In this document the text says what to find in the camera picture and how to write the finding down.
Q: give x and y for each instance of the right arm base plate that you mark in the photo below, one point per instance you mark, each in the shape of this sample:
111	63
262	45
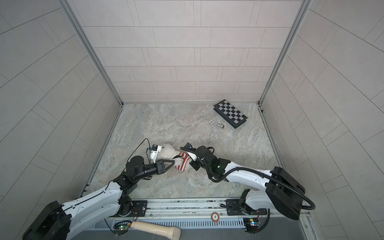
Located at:
234	208

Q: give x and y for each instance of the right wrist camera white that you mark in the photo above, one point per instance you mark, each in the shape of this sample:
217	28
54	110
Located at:
191	151

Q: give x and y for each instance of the white teddy bear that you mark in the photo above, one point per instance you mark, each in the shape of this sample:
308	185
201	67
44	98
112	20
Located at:
168	153

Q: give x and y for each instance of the red white striped sweater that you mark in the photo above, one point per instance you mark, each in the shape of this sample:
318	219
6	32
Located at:
182	160

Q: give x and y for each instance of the aluminium front rail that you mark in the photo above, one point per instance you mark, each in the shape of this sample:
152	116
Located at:
190	214

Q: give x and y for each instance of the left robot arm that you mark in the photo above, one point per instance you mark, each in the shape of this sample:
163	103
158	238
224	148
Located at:
65	221

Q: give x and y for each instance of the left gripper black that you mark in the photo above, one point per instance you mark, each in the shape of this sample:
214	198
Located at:
159	164

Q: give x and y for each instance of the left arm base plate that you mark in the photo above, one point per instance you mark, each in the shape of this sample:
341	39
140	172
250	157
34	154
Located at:
132	209

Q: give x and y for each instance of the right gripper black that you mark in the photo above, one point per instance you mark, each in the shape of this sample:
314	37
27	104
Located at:
193	164

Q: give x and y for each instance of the left green circuit board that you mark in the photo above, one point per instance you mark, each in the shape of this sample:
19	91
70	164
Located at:
122	227

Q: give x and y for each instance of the right green circuit board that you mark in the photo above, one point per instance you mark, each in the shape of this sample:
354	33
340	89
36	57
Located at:
251	225

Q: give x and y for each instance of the round red white sticker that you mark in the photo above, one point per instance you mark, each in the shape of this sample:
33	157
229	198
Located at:
215	217

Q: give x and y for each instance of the green circuit board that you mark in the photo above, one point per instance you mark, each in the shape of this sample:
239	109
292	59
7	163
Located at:
122	227
251	225

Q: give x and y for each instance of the black white checkerboard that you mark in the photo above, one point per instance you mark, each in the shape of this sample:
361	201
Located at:
230	113

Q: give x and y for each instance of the beige wooden handle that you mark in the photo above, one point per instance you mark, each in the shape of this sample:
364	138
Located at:
172	233

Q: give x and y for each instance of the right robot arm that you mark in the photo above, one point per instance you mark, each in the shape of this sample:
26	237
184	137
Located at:
267	189

